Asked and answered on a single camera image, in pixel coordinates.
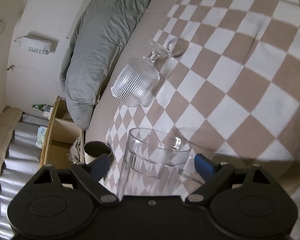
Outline tall clear glass tumbler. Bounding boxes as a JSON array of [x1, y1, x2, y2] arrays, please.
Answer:
[[116, 128, 204, 200]]

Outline cream paper cup dark inside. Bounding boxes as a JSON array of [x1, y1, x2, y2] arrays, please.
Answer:
[[83, 141, 113, 164]]

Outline wooden bedside shelf unit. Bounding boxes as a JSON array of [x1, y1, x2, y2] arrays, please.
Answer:
[[40, 96, 84, 169]]

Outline tissue pack on shelf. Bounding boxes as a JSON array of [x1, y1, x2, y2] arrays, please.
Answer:
[[36, 126, 47, 148]]

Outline small white box by bottle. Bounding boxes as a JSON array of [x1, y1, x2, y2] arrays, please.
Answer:
[[43, 111, 51, 119]]

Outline grey window curtain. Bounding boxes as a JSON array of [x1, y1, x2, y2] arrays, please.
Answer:
[[0, 113, 48, 239]]

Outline brown white checkered cloth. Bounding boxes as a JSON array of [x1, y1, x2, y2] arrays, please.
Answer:
[[100, 0, 300, 239]]

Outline green glass bottle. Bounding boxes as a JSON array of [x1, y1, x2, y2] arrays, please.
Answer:
[[32, 104, 46, 112]]

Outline ribbed clear stemmed glass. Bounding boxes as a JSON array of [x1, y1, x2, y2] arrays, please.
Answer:
[[110, 37, 186, 107]]

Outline white hanging sweet bag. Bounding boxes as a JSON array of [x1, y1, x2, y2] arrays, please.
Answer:
[[15, 35, 53, 55]]

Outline grey duvet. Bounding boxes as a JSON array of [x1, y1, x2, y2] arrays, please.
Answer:
[[59, 0, 151, 130]]

